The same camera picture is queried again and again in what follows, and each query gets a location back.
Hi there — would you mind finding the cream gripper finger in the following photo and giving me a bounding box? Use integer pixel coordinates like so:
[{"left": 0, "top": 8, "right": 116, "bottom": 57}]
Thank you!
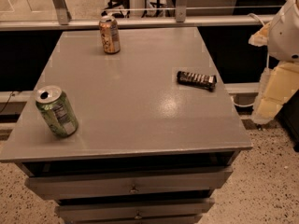
[
  {"left": 251, "top": 62, "right": 299, "bottom": 124},
  {"left": 249, "top": 22, "right": 270, "bottom": 47}
]

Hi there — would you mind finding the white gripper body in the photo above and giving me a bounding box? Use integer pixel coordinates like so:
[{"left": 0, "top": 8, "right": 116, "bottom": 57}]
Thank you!
[{"left": 268, "top": 0, "right": 299, "bottom": 63}]

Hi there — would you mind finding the black rxbar chocolate wrapper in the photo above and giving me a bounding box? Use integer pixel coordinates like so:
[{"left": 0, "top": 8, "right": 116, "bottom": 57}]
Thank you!
[{"left": 177, "top": 71, "right": 217, "bottom": 91}]

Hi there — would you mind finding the orange soda can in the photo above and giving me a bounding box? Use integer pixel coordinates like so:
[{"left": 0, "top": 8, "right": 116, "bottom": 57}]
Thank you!
[{"left": 99, "top": 15, "right": 121, "bottom": 54}]

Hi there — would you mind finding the green soda can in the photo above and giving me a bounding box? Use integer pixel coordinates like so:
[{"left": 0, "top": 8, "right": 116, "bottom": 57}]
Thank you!
[{"left": 36, "top": 85, "right": 78, "bottom": 137}]

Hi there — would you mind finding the black office chair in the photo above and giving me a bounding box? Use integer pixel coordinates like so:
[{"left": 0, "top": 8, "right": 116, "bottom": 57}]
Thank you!
[{"left": 101, "top": 0, "right": 126, "bottom": 18}]

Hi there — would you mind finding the grey drawer cabinet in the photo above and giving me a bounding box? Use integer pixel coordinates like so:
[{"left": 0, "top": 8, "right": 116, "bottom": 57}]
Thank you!
[{"left": 1, "top": 28, "right": 251, "bottom": 224}]

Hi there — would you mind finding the grey drawer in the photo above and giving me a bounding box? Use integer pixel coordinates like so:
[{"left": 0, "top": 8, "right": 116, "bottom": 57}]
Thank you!
[
  {"left": 25, "top": 166, "right": 233, "bottom": 200},
  {"left": 55, "top": 198, "right": 214, "bottom": 222}
]

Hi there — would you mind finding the top grey drawer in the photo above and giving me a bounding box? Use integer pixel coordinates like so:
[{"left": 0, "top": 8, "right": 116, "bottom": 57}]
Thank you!
[{"left": 25, "top": 166, "right": 233, "bottom": 200}]

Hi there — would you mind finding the white cable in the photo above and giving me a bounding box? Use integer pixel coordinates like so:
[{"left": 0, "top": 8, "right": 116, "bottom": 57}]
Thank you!
[{"left": 231, "top": 12, "right": 271, "bottom": 108}]

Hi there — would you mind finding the right metal bracket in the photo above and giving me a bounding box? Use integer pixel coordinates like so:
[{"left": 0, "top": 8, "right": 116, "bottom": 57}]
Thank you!
[{"left": 176, "top": 0, "right": 188, "bottom": 22}]

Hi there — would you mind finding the metal bracket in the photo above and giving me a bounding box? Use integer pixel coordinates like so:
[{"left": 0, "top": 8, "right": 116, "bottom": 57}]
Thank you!
[
  {"left": 176, "top": 0, "right": 188, "bottom": 22},
  {"left": 52, "top": 0, "right": 71, "bottom": 25}
]

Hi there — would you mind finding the left metal bracket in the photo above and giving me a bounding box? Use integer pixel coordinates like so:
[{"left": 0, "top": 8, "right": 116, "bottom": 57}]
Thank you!
[{"left": 52, "top": 0, "right": 71, "bottom": 25}]

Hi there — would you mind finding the metal window rail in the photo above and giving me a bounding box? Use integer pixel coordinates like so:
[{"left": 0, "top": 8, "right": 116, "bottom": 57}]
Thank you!
[{"left": 0, "top": 15, "right": 274, "bottom": 32}]

